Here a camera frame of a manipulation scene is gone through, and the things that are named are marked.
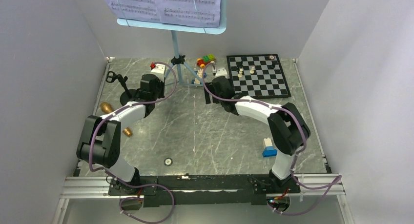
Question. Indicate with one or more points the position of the colourful toy brick car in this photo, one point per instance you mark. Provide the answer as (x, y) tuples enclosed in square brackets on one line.
[(203, 61)]

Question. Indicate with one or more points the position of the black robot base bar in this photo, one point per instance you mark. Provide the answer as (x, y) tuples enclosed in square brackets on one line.
[(254, 189)]

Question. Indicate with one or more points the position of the blue white toy brick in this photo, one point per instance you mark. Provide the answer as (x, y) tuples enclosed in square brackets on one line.
[(269, 148)]

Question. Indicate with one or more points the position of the sheet music pages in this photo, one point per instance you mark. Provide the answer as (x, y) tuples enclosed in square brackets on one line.
[(191, 13)]

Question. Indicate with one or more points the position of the small round table insert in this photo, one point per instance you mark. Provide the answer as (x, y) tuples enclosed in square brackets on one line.
[(168, 161)]

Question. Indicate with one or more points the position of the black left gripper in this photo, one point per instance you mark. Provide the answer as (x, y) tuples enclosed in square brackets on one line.
[(162, 84)]

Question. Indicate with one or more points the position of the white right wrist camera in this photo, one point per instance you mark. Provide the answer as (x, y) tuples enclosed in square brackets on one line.
[(221, 72)]

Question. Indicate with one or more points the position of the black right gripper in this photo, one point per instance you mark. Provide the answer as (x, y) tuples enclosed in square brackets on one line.
[(209, 86)]

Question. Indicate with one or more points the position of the black white chessboard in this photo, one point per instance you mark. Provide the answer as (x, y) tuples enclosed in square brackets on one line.
[(266, 83)]

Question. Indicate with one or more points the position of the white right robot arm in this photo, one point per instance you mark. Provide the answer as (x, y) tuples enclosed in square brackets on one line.
[(288, 129)]

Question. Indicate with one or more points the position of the light blue music stand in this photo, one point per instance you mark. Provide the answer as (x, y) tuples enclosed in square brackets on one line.
[(179, 59)]

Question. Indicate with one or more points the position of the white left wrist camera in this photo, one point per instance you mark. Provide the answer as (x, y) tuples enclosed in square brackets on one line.
[(158, 70)]

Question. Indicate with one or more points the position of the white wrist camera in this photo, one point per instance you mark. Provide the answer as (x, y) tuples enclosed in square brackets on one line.
[(221, 72), (158, 70)]

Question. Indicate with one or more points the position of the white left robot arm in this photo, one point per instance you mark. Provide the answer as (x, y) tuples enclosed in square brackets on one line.
[(99, 144)]

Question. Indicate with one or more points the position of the gold microphone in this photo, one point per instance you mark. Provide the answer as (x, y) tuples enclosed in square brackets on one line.
[(107, 108)]

